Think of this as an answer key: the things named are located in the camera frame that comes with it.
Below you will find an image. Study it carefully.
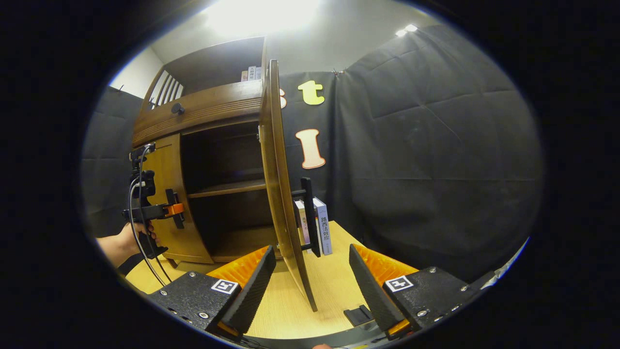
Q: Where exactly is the wooden double-door shoe cabinet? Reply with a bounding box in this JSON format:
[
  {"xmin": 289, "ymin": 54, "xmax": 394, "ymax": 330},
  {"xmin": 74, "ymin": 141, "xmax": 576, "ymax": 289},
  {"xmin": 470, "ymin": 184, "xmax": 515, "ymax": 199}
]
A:
[{"xmin": 132, "ymin": 35, "xmax": 291, "ymax": 265}]

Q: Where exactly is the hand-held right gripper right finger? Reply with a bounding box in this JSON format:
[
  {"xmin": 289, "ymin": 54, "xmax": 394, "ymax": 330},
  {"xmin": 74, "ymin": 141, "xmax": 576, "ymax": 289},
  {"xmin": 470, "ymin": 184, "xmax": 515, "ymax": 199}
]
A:
[{"xmin": 349, "ymin": 244, "xmax": 482, "ymax": 340}]

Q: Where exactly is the pale blue book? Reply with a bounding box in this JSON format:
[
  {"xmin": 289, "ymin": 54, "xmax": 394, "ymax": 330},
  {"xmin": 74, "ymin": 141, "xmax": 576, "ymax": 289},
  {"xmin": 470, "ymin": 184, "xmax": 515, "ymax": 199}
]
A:
[{"xmin": 312, "ymin": 197, "xmax": 334, "ymax": 256}]

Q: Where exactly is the small black block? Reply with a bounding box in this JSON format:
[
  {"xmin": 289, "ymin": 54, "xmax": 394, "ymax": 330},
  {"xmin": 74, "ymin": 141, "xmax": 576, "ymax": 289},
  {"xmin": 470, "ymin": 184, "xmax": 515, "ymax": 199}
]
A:
[{"xmin": 343, "ymin": 305, "xmax": 374, "ymax": 327}]

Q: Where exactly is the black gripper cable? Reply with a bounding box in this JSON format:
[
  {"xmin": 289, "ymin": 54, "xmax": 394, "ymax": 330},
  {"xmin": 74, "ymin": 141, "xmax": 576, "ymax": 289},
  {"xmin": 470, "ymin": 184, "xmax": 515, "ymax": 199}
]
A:
[{"xmin": 128, "ymin": 145, "xmax": 173, "ymax": 287}]

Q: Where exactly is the wooden cabinet drawer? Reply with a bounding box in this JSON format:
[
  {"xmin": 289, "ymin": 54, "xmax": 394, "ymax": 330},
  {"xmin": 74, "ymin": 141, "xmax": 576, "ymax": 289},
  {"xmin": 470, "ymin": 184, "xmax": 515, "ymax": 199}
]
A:
[{"xmin": 132, "ymin": 80, "xmax": 264, "ymax": 148}]

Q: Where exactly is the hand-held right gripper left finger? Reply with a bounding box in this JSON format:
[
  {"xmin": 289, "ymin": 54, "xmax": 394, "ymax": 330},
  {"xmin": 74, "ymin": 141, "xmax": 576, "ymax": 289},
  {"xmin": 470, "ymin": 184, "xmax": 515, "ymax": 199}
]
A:
[{"xmin": 148, "ymin": 245, "xmax": 278, "ymax": 340}]

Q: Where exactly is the large ceiling light panel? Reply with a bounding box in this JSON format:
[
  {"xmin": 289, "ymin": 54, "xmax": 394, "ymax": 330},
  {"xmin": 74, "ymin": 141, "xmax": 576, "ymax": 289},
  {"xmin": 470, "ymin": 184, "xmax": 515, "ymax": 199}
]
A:
[{"xmin": 203, "ymin": 0, "xmax": 323, "ymax": 37}]

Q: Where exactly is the wooden shoe cabinet door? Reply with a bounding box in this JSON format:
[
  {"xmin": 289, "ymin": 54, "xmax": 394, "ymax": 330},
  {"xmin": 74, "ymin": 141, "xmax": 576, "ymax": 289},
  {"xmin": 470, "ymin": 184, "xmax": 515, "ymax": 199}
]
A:
[
  {"xmin": 258, "ymin": 59, "xmax": 322, "ymax": 312},
  {"xmin": 140, "ymin": 133, "xmax": 215, "ymax": 265}
]

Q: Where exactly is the black backdrop cloth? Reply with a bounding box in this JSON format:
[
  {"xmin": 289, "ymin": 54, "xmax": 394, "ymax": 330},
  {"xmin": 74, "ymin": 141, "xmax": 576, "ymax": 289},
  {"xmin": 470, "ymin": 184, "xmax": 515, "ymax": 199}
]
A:
[{"xmin": 81, "ymin": 24, "xmax": 543, "ymax": 284}]

